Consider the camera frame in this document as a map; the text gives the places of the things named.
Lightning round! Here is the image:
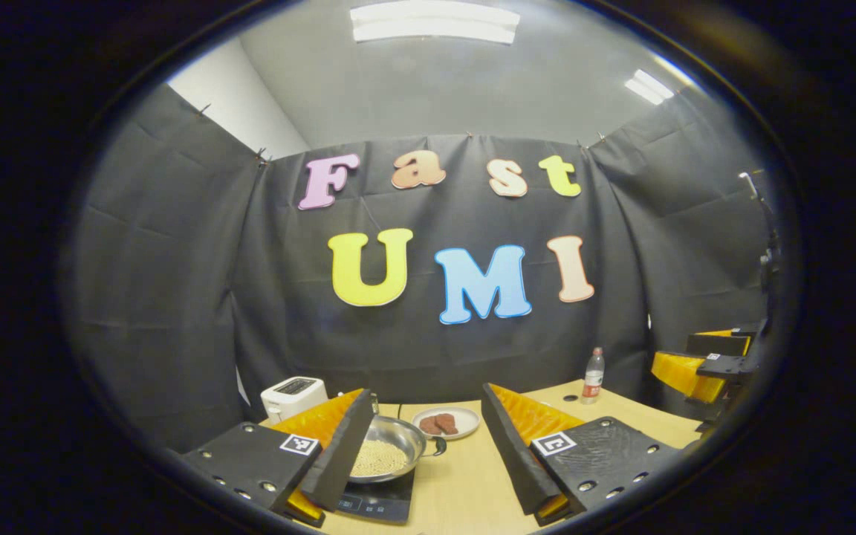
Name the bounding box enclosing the steel pot with black handles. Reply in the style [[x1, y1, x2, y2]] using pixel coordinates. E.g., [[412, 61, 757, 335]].
[[346, 415, 447, 485]]

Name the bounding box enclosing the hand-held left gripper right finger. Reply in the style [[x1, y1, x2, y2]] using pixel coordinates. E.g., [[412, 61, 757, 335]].
[[481, 383, 681, 527]]

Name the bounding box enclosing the small ceiling light panel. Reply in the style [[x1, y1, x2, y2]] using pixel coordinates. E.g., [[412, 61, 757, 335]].
[[625, 69, 675, 105]]

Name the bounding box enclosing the large ceiling light panel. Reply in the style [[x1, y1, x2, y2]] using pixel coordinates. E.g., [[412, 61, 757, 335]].
[[350, 1, 521, 44]]

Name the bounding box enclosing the white toaster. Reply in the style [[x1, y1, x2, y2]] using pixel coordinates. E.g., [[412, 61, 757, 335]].
[[261, 377, 328, 424]]

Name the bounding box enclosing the black backdrop cloth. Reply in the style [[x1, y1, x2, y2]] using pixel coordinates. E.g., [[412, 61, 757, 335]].
[[64, 82, 778, 454]]

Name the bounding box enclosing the large heap of soybeans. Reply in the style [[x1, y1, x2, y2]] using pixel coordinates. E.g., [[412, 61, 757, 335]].
[[351, 439, 408, 477]]

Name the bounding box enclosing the white round plate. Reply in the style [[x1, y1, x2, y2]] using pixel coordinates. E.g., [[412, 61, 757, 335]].
[[412, 406, 481, 441]]

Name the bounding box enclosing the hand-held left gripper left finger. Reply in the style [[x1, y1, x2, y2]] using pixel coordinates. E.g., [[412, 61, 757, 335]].
[[179, 388, 378, 528]]

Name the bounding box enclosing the black induction cooktop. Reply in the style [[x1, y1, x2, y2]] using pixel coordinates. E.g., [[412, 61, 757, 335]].
[[335, 468, 415, 525]]

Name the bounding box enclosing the clear water bottle red label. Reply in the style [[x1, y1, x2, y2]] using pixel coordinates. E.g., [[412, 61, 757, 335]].
[[581, 347, 606, 405]]

